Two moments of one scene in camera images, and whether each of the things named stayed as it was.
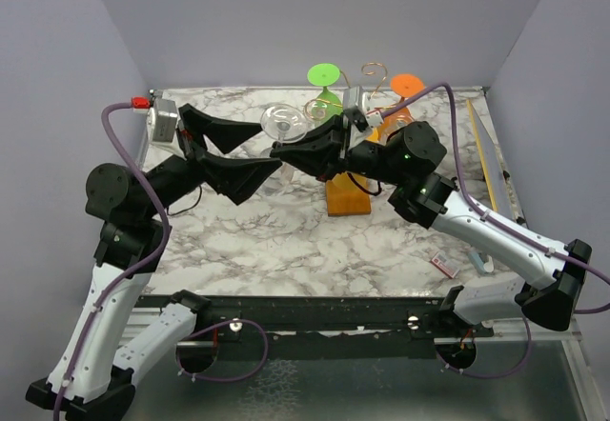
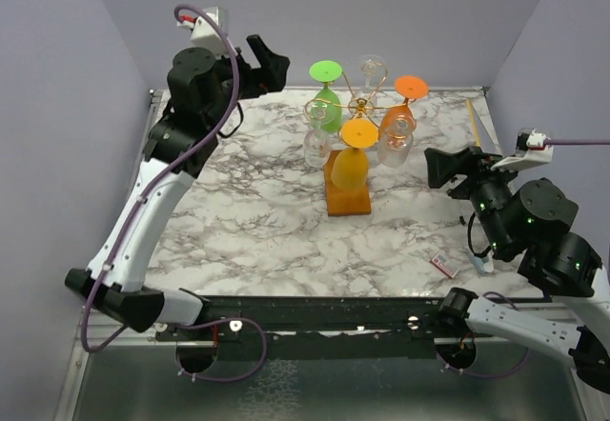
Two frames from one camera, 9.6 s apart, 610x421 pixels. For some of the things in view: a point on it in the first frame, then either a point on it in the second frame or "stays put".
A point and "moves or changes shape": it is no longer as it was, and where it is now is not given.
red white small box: x=447 y=267 stays put
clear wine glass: x=396 y=121 moves or changes shape
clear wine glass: x=283 y=122 to x=373 y=65
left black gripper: x=238 y=177 to x=272 y=73
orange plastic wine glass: x=403 y=86 stays put
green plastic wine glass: x=327 y=106 stays put
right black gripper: x=315 y=152 to x=442 y=164
